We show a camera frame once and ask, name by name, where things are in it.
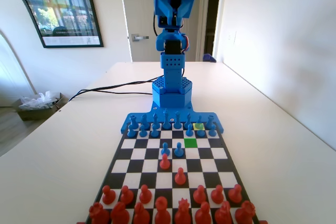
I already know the blue knight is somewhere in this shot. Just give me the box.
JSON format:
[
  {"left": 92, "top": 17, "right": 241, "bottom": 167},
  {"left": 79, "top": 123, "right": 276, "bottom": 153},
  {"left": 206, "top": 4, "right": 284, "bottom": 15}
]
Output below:
[
  {"left": 195, "top": 115, "right": 205, "bottom": 131},
  {"left": 140, "top": 113, "right": 150, "bottom": 130}
]

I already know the row of blue chess pieces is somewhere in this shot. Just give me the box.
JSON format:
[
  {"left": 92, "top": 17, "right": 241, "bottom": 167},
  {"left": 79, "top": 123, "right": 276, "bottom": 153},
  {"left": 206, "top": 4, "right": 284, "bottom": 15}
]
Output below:
[{"left": 120, "top": 100, "right": 226, "bottom": 134}]

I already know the blue king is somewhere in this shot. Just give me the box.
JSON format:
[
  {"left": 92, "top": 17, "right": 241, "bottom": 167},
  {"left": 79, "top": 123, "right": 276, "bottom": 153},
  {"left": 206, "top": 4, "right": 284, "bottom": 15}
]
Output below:
[{"left": 161, "top": 108, "right": 171, "bottom": 130}]

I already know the blue queen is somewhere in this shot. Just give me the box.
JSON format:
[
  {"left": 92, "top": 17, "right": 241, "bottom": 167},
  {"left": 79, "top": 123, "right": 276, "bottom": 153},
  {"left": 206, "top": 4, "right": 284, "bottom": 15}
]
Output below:
[{"left": 173, "top": 111, "right": 183, "bottom": 130}]

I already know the blue bishop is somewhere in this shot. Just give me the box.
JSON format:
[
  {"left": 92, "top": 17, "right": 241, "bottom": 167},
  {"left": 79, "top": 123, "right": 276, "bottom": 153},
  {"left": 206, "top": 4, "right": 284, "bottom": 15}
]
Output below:
[
  {"left": 184, "top": 112, "right": 193, "bottom": 130},
  {"left": 152, "top": 112, "right": 161, "bottom": 130}
]

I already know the red pawn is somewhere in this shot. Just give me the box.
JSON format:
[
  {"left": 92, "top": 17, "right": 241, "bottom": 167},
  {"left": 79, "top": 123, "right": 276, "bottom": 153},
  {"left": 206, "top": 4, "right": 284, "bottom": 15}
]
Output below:
[
  {"left": 101, "top": 185, "right": 117, "bottom": 205},
  {"left": 193, "top": 185, "right": 207, "bottom": 205},
  {"left": 120, "top": 185, "right": 134, "bottom": 206},
  {"left": 227, "top": 184, "right": 243, "bottom": 204},
  {"left": 138, "top": 184, "right": 153, "bottom": 205},
  {"left": 174, "top": 167, "right": 187, "bottom": 186},
  {"left": 211, "top": 184, "right": 225, "bottom": 205},
  {"left": 159, "top": 153, "right": 171, "bottom": 171}
]

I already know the black and white chessboard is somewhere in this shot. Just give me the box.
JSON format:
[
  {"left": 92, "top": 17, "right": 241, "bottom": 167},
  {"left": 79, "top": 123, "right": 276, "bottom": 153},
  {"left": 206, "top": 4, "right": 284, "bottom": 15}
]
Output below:
[{"left": 88, "top": 128, "right": 260, "bottom": 224}]

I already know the white door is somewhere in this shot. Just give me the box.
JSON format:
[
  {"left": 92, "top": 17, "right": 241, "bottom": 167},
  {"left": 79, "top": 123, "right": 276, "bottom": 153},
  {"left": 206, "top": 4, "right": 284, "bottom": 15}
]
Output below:
[{"left": 119, "top": 0, "right": 211, "bottom": 62}]

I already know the red king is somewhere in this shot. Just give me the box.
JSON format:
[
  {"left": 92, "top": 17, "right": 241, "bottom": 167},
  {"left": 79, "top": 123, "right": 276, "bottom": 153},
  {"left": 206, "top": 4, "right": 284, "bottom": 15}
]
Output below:
[{"left": 154, "top": 196, "right": 172, "bottom": 224}]

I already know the red queen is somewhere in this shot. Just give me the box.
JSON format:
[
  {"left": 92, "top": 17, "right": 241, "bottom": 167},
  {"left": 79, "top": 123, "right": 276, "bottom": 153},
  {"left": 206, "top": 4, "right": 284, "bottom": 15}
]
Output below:
[{"left": 174, "top": 199, "right": 192, "bottom": 224}]

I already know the red bishop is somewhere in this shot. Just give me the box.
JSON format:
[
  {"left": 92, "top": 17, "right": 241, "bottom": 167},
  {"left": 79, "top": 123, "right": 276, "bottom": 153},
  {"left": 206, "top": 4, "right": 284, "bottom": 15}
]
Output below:
[
  {"left": 194, "top": 201, "right": 212, "bottom": 224},
  {"left": 133, "top": 202, "right": 151, "bottom": 224}
]

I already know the red knight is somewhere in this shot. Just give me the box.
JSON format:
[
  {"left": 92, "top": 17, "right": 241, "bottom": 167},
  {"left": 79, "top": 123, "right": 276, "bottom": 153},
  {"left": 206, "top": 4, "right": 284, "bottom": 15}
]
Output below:
[
  {"left": 214, "top": 200, "right": 233, "bottom": 224},
  {"left": 110, "top": 201, "right": 131, "bottom": 224}
]

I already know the clear plastic wrap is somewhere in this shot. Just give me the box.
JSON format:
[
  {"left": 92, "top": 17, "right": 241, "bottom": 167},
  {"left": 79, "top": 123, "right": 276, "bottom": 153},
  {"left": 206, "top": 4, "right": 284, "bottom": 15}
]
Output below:
[{"left": 18, "top": 90, "right": 60, "bottom": 111}]

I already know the framed poster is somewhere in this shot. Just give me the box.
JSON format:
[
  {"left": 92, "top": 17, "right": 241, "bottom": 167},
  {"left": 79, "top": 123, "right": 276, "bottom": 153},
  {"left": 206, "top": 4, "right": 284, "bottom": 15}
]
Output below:
[{"left": 0, "top": 0, "right": 104, "bottom": 49}]

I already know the red rook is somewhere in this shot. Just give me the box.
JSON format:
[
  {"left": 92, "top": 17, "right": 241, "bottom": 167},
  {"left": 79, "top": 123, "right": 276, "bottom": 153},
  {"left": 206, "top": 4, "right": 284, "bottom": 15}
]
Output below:
[
  {"left": 88, "top": 202, "right": 110, "bottom": 224},
  {"left": 234, "top": 200, "right": 257, "bottom": 224}
]

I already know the cardboard box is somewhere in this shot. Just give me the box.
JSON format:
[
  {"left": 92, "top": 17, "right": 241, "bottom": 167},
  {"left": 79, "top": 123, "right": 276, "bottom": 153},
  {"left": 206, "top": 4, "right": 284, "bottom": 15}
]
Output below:
[{"left": 13, "top": 92, "right": 69, "bottom": 122}]

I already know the black table cable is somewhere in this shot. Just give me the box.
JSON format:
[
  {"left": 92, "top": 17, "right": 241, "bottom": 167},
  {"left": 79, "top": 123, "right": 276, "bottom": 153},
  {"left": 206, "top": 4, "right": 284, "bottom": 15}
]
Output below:
[
  {"left": 77, "top": 90, "right": 154, "bottom": 95},
  {"left": 68, "top": 76, "right": 161, "bottom": 102}
]

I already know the silver door handle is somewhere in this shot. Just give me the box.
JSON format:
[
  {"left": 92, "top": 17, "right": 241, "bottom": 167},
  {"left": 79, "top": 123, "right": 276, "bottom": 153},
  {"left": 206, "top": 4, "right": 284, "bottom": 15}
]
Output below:
[{"left": 131, "top": 34, "right": 150, "bottom": 42}]

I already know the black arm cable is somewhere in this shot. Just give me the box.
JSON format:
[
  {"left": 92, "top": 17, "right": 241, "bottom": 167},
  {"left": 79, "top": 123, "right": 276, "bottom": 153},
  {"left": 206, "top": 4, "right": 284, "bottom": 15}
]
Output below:
[{"left": 153, "top": 11, "right": 159, "bottom": 37}]

